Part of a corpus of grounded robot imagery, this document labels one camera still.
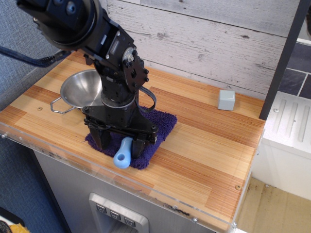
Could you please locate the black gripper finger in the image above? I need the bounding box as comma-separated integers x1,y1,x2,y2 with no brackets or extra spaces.
131,139,148,159
90,129,111,149

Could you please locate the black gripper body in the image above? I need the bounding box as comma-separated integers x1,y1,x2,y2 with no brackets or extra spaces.
82,101,158,145

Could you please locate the blue handled grey spoon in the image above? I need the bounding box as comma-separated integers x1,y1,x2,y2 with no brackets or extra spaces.
113,137,133,169

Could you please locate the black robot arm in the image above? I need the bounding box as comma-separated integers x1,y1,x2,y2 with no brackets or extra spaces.
17,0,158,158

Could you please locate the purple terry cloth napkin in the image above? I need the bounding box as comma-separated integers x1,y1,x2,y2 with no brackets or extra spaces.
85,110,177,169

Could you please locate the silver dispenser button panel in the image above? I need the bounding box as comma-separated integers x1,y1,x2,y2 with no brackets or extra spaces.
89,193,149,233

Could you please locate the clear acrylic table guard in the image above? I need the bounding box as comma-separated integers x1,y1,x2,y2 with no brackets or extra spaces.
0,117,264,233

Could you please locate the small grey cube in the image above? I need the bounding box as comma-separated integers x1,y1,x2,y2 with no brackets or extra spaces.
218,90,236,111

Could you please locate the yellow black object corner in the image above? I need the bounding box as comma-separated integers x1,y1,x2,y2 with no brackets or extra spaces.
0,217,30,233

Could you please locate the white ridged drainboard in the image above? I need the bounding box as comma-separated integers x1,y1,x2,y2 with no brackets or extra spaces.
263,91,311,154

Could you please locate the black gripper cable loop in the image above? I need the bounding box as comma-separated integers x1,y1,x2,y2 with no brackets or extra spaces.
138,86,157,113

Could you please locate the stainless steel handled bowl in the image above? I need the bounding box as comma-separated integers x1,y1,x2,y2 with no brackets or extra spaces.
50,69,103,114

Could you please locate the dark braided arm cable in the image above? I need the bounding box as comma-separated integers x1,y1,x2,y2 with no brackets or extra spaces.
0,46,72,67

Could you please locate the dark right shelf post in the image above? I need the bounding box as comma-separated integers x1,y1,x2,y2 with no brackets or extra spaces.
259,0,311,120

